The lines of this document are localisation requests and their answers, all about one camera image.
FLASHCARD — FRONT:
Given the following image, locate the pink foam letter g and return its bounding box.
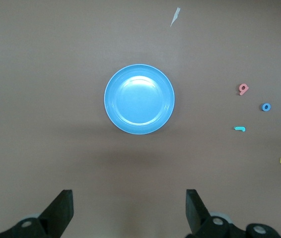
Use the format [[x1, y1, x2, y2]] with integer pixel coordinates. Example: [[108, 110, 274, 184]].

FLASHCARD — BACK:
[[238, 83, 250, 96]]

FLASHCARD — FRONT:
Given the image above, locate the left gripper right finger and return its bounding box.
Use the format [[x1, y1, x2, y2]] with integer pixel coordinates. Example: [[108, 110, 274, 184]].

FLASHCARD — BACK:
[[185, 189, 281, 238]]

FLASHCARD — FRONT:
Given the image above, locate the blue plate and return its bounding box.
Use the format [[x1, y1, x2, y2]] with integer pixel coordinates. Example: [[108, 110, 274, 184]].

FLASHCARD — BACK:
[[104, 63, 176, 135]]

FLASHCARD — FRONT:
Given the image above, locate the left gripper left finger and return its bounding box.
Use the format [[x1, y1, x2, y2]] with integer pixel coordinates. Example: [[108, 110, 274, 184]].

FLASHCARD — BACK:
[[0, 189, 74, 238]]

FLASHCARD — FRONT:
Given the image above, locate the white paper scrap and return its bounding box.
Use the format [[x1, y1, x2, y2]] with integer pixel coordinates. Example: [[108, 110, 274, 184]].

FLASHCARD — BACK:
[[170, 7, 181, 27]]

